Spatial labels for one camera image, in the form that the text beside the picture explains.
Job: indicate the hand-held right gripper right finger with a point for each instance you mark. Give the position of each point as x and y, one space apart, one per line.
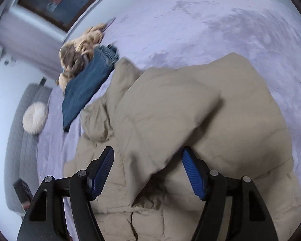
194 173

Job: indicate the dark framed window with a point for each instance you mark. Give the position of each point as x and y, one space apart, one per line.
60 0

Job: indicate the blue jeans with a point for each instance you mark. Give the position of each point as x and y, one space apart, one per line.
85 87

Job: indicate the lilac plush blanket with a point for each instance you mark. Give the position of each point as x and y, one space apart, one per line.
203 30

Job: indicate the grey quilted headboard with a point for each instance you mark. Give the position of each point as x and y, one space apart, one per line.
20 143

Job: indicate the purple phone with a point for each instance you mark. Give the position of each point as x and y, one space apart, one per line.
109 24

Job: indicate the white round pillow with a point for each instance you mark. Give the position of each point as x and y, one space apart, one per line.
34 117

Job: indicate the beige puffer jacket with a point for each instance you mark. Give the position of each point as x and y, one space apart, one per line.
190 105

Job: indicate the tan and brown fuzzy garment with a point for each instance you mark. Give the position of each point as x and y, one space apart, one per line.
75 55

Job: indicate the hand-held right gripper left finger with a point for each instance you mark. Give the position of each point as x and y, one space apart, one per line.
102 173

